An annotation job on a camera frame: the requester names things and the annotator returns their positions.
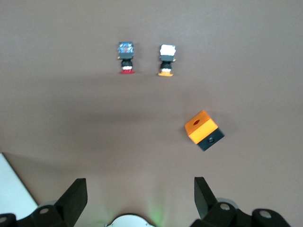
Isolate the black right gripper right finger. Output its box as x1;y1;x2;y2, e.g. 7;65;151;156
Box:
194;176;218;219

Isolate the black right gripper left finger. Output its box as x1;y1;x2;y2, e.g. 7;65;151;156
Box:
54;178;89;227

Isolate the orange and black button box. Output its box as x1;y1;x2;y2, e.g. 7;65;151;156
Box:
184;110;225;152

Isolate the black right wrist camera bracket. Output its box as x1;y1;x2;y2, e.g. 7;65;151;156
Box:
0;202;292;227

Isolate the yellow push button switch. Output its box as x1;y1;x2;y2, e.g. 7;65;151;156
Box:
157;44;178;78

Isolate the red push button switch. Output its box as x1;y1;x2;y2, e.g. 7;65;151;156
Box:
117;42;137;75

